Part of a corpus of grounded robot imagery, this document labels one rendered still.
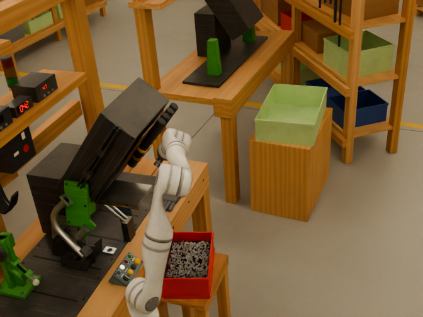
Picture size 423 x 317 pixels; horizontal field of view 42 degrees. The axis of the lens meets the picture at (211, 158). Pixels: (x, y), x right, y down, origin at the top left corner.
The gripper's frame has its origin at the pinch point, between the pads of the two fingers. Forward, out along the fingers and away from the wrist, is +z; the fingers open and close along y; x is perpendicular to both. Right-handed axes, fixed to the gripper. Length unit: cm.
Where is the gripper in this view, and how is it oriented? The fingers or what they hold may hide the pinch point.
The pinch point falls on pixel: (160, 156)
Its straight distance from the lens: 228.6
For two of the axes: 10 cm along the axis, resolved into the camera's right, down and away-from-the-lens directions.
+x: 8.2, 5.6, 1.2
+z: -2.7, 2.0, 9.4
